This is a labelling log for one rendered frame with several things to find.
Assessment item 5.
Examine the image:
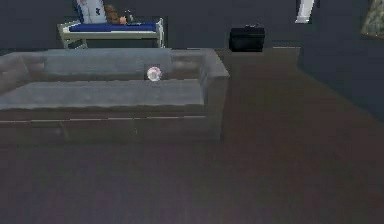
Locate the brown teddy bear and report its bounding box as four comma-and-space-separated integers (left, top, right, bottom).
103, 4, 122, 25

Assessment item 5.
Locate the white blue pillow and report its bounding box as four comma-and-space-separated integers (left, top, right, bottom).
73, 0, 108, 25

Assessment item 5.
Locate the pink white ball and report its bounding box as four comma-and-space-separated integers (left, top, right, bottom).
146, 66, 163, 82

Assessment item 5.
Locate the grey sofa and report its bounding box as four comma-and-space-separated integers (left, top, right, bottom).
0, 47, 231, 145

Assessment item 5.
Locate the white bed with blue mattress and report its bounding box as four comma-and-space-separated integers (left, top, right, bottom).
57, 17, 166, 50

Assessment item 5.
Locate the small dark object with orange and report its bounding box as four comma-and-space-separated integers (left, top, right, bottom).
119, 9, 135, 26

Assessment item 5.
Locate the white window strip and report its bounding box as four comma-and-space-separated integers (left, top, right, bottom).
295, 0, 316, 24

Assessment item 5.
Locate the black box with handle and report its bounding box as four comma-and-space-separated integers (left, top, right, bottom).
228, 23, 266, 53

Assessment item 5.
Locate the framed wall picture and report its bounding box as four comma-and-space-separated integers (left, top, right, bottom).
360, 0, 384, 38

